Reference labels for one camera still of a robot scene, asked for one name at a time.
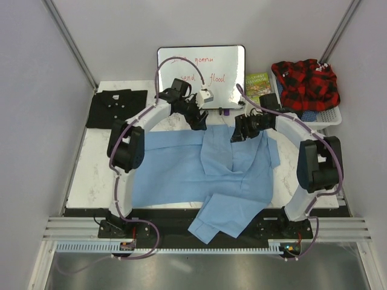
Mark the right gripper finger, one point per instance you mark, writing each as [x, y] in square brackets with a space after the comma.
[252, 133]
[237, 135]

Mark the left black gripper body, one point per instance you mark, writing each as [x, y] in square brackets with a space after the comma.
[188, 107]

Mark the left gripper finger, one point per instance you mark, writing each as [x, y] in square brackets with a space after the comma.
[201, 122]
[192, 122]

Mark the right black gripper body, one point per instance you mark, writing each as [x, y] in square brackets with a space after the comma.
[253, 119]

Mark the light blue long sleeve shirt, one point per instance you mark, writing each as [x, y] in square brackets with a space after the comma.
[232, 181]

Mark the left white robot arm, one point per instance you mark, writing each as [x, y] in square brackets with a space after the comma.
[126, 147]

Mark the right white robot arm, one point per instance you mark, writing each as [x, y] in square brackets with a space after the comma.
[319, 169]

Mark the green paperback book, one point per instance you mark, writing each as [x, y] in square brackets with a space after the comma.
[257, 85]

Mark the white dry-erase board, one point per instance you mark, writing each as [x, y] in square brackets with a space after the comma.
[220, 68]

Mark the blue checkered cloth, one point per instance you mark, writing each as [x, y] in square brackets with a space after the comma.
[309, 116]

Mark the red black plaid shirt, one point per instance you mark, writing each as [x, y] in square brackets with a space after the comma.
[307, 85]

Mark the folded black shirt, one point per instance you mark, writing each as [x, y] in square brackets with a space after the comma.
[109, 106]

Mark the white plastic basket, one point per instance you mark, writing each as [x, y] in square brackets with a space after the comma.
[331, 117]

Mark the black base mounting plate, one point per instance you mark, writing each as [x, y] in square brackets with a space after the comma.
[173, 227]

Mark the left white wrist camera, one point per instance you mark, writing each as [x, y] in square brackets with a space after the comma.
[203, 96]

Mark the white slotted cable duct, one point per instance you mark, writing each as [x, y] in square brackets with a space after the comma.
[116, 247]

